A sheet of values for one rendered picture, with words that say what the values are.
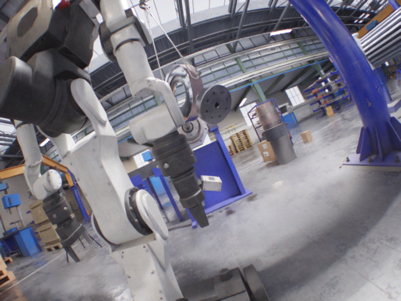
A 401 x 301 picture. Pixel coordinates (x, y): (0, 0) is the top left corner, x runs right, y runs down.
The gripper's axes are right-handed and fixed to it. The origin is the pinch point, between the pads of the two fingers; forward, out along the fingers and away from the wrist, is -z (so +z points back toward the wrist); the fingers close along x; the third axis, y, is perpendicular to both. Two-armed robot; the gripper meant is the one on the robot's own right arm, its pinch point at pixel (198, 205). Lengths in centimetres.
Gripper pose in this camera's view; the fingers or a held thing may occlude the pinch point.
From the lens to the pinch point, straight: 44.8
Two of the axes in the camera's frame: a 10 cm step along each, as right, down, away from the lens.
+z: -4.0, -9.0, -1.5
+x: -0.7, -1.4, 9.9
